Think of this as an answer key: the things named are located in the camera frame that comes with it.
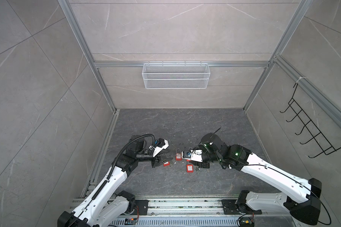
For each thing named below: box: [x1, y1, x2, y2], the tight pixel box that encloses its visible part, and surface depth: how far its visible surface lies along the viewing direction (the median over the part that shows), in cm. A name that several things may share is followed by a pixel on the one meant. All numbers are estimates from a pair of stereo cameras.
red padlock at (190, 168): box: [186, 164, 194, 173], surface depth 87 cm
